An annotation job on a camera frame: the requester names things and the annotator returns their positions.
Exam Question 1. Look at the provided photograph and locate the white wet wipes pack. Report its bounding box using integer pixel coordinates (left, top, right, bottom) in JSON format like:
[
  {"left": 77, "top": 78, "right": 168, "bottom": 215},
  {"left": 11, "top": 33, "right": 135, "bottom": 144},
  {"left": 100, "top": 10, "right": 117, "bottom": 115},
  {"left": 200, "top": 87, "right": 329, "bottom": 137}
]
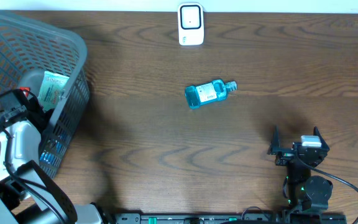
[{"left": 37, "top": 71, "right": 69, "bottom": 111}]

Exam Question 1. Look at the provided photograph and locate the red Nescafe stick packet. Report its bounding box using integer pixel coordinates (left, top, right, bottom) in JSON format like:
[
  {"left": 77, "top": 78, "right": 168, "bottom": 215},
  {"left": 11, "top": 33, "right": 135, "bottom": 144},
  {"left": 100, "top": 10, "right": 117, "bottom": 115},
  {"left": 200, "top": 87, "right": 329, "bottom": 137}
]
[{"left": 19, "top": 87, "right": 30, "bottom": 97}]

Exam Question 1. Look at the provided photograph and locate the grey plastic shopping basket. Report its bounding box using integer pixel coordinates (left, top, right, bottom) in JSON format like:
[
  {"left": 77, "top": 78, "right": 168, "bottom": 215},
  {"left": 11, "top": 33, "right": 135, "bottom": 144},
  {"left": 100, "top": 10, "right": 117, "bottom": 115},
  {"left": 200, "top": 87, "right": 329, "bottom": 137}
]
[{"left": 0, "top": 12, "right": 91, "bottom": 189}]

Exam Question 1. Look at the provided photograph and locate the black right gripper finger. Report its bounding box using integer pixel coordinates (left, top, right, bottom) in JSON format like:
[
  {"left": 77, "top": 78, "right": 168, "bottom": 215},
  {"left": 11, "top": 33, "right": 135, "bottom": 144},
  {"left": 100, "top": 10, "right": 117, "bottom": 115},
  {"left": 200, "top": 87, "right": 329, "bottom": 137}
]
[
  {"left": 313, "top": 126, "right": 327, "bottom": 148},
  {"left": 270, "top": 126, "right": 280, "bottom": 149}
]

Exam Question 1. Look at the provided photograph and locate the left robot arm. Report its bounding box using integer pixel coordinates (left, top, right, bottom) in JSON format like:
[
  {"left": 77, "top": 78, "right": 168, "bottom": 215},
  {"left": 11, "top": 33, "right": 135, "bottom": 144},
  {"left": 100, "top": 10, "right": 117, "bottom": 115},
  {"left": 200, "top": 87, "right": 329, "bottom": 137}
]
[{"left": 0, "top": 89, "right": 115, "bottom": 224}]

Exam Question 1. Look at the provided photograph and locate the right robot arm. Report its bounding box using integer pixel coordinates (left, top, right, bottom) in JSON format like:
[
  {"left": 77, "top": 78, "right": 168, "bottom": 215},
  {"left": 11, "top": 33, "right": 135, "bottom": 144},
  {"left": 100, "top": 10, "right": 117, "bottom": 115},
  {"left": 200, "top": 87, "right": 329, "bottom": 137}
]
[{"left": 268, "top": 127, "right": 333, "bottom": 223}]

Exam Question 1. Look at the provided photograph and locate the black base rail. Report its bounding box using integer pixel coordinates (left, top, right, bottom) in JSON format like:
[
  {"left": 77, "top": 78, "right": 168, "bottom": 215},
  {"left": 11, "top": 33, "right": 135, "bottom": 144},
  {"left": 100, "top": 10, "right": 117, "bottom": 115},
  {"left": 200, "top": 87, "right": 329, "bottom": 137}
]
[{"left": 114, "top": 212, "right": 347, "bottom": 224}]

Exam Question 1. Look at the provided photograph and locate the blue Oreo cookie pack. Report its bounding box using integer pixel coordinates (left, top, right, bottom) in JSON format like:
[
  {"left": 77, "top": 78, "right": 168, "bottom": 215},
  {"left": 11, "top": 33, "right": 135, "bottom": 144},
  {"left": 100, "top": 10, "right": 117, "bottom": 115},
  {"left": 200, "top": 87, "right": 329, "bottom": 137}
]
[{"left": 40, "top": 130, "right": 68, "bottom": 172}]

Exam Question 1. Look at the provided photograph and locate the blue mouthwash bottle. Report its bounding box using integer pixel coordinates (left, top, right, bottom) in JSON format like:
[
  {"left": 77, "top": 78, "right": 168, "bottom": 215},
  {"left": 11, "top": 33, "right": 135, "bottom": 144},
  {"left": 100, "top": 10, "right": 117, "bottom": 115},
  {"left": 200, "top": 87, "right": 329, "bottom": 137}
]
[{"left": 185, "top": 79, "right": 237, "bottom": 110}]

